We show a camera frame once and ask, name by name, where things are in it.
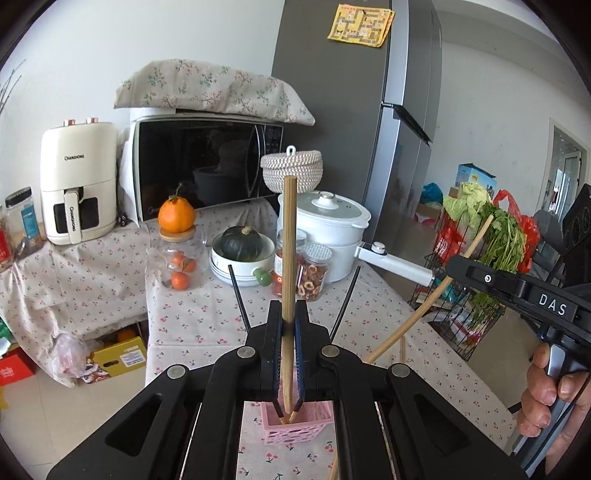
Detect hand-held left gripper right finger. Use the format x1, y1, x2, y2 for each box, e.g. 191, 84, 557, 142
294, 300, 527, 480

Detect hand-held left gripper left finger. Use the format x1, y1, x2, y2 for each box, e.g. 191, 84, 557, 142
46, 300, 283, 480

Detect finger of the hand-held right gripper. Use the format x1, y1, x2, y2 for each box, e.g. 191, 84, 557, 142
445, 255, 527, 301

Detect pink perforated plastic basket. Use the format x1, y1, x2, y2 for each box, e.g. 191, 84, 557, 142
261, 401, 334, 446

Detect person's right hand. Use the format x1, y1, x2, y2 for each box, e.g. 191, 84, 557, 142
516, 344, 591, 462

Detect green coriander bunch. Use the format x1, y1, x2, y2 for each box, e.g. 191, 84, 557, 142
471, 203, 527, 278

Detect napa cabbage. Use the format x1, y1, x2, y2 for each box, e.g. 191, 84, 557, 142
443, 182, 492, 222

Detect cherry print tablecloth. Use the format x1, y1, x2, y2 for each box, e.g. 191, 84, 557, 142
145, 203, 515, 480

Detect jar of dried fruit rings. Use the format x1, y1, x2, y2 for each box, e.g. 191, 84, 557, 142
295, 243, 333, 303

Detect blue cardboard box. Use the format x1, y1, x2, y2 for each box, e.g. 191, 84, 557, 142
455, 163, 497, 195

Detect jar of red dried fruit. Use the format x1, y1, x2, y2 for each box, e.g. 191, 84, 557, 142
273, 228, 308, 297

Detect white bowl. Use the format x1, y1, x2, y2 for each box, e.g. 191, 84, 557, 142
209, 233, 276, 287

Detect dark green pumpkin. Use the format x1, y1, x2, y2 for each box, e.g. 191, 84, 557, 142
218, 226, 262, 260

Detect glass jar of mandarins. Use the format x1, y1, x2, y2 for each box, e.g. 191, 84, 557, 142
157, 228, 208, 291

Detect glass door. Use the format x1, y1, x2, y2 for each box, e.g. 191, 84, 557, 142
549, 117, 587, 195

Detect yellow cardboard box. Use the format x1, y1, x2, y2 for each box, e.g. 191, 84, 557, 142
88, 336, 148, 381

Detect white electric pot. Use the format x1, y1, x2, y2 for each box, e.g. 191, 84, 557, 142
277, 190, 435, 287

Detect large orange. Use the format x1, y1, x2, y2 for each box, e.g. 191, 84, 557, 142
158, 194, 197, 233

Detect woven lidded basket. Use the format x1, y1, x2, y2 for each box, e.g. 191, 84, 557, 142
260, 145, 324, 193

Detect clear plastic bag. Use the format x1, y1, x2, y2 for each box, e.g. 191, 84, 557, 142
51, 333, 93, 388

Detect cherry print cabinet cloth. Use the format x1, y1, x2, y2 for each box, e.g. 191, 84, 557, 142
0, 222, 153, 342

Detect grey refrigerator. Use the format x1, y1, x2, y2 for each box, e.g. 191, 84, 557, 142
271, 0, 444, 217

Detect black microwave oven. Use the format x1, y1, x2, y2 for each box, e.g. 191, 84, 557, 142
129, 113, 284, 227

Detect white cloth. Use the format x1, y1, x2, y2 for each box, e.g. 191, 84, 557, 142
117, 134, 139, 222

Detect red box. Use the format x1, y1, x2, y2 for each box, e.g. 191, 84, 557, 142
0, 348, 37, 386

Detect cream air fryer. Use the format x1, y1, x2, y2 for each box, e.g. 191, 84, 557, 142
40, 117, 120, 245

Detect yellow paper sheet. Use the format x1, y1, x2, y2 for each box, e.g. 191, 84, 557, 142
327, 4, 397, 48

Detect floral cushion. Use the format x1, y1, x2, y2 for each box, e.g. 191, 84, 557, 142
114, 58, 316, 126

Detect plastic jar with black lid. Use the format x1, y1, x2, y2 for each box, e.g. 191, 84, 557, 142
4, 187, 47, 254

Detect red labelled jar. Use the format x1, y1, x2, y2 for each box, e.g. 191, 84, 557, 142
0, 203, 14, 268

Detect bare dry branches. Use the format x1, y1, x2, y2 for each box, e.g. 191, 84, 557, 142
0, 60, 26, 116

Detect black wire rack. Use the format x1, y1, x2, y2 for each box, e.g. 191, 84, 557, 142
409, 251, 506, 361

